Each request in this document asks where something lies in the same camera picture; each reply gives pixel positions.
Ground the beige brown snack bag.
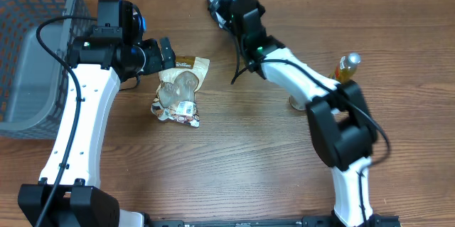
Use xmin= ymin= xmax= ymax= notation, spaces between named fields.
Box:
xmin=151 ymin=56 xmax=210 ymax=128

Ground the green lidded white jar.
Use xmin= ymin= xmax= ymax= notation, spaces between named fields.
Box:
xmin=289 ymin=95 xmax=306 ymax=111

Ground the yellow dish soap bottle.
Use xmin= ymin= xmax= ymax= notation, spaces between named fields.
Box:
xmin=328 ymin=53 xmax=361 ymax=83

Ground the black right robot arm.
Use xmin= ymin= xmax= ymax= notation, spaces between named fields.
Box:
xmin=208 ymin=0 xmax=380 ymax=226

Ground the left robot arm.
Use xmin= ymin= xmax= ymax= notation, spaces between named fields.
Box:
xmin=18 ymin=0 xmax=176 ymax=226

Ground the grey plastic mesh basket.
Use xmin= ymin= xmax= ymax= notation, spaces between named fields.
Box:
xmin=1 ymin=0 xmax=92 ymax=139

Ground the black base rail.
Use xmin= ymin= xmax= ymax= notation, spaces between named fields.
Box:
xmin=141 ymin=214 xmax=402 ymax=227

